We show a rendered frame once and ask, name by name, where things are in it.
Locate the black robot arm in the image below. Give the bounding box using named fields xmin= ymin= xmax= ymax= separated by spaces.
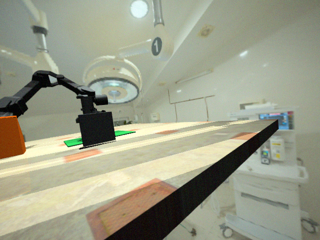
xmin=0 ymin=70 xmax=108 ymax=118

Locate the green circuit board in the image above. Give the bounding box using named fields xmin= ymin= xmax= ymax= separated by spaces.
xmin=64 ymin=131 xmax=135 ymax=147

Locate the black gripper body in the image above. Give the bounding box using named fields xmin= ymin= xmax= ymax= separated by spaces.
xmin=75 ymin=105 xmax=95 ymax=123

